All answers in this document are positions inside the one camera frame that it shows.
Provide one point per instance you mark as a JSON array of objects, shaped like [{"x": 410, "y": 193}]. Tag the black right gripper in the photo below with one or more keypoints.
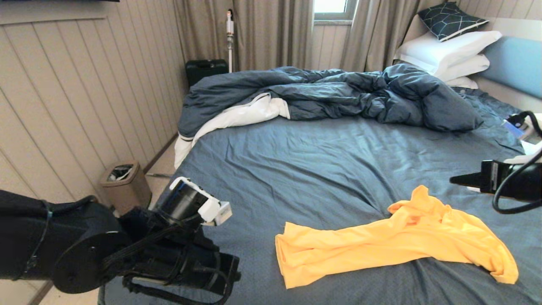
[{"x": 516, "y": 182}]

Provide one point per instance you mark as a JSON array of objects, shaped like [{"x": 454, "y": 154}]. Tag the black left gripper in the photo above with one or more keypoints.
[{"x": 182, "y": 262}]

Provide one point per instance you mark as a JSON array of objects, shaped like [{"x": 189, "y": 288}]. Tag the yellow t-shirt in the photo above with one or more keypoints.
[{"x": 381, "y": 245}]

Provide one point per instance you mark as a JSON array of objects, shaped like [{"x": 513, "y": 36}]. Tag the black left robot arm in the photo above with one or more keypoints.
[{"x": 63, "y": 237}]

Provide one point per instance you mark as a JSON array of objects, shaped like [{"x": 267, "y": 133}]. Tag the brown trash bin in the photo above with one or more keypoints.
[{"x": 127, "y": 190}]

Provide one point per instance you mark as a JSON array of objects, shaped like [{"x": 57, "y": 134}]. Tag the grey metal rod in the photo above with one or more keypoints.
[{"x": 159, "y": 174}]

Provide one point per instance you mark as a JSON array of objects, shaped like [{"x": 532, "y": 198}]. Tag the crumpled bin bag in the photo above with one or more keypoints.
[{"x": 122, "y": 171}]

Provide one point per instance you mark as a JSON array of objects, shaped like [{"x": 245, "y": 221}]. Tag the blue headboard pad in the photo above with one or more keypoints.
[{"x": 516, "y": 65}]

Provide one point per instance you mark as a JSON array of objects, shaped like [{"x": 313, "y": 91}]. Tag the large white pillow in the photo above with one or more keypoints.
[{"x": 444, "y": 48}]

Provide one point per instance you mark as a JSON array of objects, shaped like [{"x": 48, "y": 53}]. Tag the blue bed sheet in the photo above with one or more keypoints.
[{"x": 296, "y": 161}]

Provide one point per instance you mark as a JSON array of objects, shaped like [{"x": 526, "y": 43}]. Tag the crumpled dark blue duvet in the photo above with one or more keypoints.
[{"x": 338, "y": 91}]

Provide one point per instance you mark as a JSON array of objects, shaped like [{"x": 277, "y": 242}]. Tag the dark patterned cushion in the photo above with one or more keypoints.
[{"x": 449, "y": 21}]

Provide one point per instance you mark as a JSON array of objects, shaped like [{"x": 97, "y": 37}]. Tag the beige curtain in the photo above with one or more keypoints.
[
  {"x": 271, "y": 34},
  {"x": 372, "y": 34}
]

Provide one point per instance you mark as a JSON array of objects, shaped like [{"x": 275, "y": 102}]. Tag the dark green suitcase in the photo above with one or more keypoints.
[{"x": 205, "y": 70}]

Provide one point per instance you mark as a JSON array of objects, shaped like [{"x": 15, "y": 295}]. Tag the white stick vacuum cleaner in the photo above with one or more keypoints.
[{"x": 230, "y": 27}]

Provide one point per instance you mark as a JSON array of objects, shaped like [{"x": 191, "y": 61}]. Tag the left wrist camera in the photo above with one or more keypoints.
[{"x": 223, "y": 213}]

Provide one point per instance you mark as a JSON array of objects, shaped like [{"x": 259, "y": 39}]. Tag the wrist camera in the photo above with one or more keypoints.
[
  {"x": 514, "y": 129},
  {"x": 223, "y": 213}
]

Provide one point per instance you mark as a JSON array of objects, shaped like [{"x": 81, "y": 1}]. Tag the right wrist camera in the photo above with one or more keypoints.
[{"x": 514, "y": 129}]

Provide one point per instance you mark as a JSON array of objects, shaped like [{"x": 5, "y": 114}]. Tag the window with grey frame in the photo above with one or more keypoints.
[{"x": 332, "y": 6}]

